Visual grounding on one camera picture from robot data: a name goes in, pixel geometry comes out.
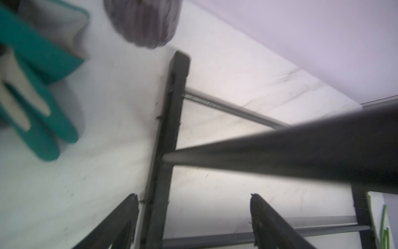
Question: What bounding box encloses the green gardening glove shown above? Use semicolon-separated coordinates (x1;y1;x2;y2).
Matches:
1;1;90;161

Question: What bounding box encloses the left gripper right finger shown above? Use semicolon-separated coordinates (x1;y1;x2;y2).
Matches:
250;194;314;249

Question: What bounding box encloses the white tulip upper right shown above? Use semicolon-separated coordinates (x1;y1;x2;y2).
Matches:
367;192;395;249

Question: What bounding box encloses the purple ribbed vase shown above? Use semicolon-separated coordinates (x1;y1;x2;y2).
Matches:
103;0;182;49

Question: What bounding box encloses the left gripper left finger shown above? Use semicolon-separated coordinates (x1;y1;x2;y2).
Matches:
73;194;140;249

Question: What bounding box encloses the black clothes rack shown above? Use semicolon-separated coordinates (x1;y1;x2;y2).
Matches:
140;51;398;249

